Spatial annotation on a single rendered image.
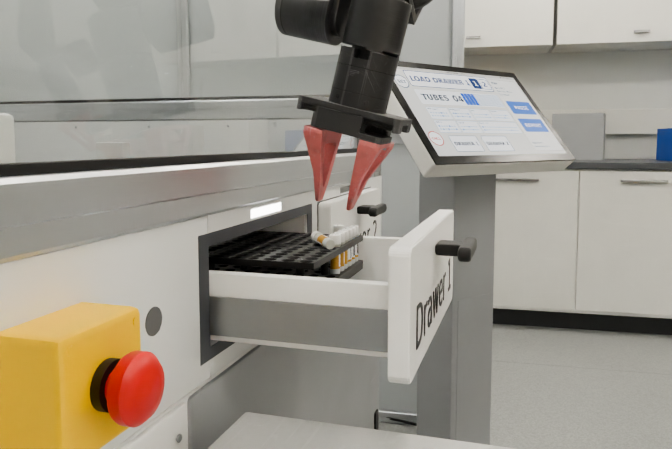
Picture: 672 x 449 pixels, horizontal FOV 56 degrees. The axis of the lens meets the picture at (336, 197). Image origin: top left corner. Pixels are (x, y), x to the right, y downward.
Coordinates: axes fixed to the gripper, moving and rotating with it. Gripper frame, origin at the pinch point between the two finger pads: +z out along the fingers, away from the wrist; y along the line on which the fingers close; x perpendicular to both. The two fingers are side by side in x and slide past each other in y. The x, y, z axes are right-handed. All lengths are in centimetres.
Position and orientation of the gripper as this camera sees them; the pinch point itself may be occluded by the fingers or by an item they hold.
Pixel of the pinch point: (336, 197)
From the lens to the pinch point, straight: 63.2
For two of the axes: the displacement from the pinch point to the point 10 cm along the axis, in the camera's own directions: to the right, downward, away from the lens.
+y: -9.3, -2.7, 2.6
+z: -2.3, 9.5, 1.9
